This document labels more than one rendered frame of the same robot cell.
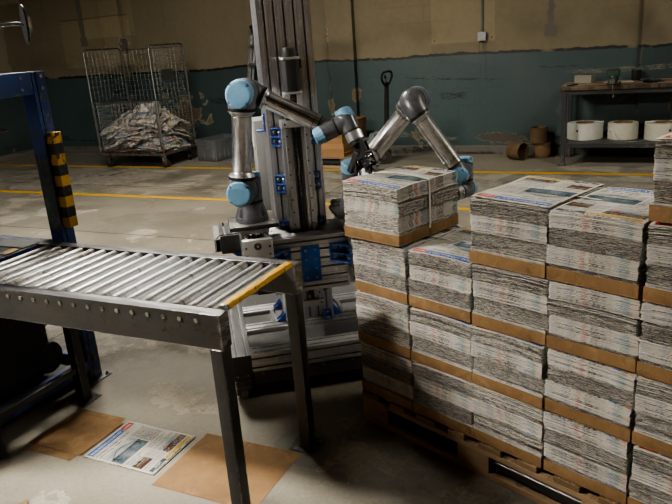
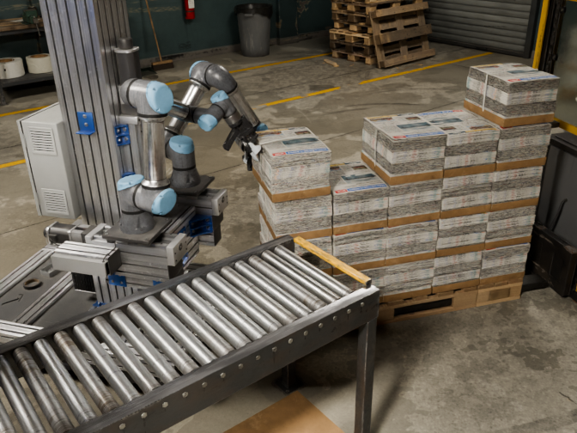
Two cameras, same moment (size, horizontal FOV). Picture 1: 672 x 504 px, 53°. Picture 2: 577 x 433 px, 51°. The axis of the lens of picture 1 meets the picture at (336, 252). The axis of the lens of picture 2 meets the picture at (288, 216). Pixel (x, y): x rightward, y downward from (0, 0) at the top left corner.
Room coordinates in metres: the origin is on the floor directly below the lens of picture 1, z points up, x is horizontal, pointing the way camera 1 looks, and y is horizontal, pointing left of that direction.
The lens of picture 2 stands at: (1.41, 2.14, 2.02)
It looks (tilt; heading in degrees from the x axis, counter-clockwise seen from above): 27 degrees down; 297
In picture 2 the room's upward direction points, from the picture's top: 1 degrees counter-clockwise
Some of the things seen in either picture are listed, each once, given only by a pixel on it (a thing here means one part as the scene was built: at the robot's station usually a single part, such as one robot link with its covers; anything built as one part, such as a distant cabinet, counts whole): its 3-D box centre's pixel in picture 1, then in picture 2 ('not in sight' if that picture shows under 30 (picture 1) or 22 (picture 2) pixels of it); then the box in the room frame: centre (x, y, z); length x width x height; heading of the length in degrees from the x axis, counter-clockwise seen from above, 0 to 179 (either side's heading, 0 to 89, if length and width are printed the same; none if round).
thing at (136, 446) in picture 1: (140, 446); not in sight; (2.50, 0.89, 0.00); 0.37 x 0.28 x 0.01; 64
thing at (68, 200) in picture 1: (61, 180); not in sight; (3.16, 1.26, 1.05); 0.05 x 0.05 x 0.45; 64
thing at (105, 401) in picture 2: (53, 270); (85, 372); (2.62, 1.16, 0.77); 0.47 x 0.05 x 0.05; 154
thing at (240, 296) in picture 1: (259, 283); (330, 259); (2.18, 0.27, 0.81); 0.43 x 0.03 x 0.02; 154
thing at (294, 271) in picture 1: (158, 264); (148, 305); (2.71, 0.75, 0.74); 1.34 x 0.05 x 0.12; 64
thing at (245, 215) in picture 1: (251, 209); (136, 216); (3.05, 0.38, 0.87); 0.15 x 0.15 x 0.10
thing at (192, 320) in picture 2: (127, 278); (196, 324); (2.45, 0.81, 0.77); 0.47 x 0.05 x 0.05; 154
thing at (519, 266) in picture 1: (536, 248); (400, 164); (2.19, -0.69, 0.86); 0.38 x 0.29 x 0.04; 132
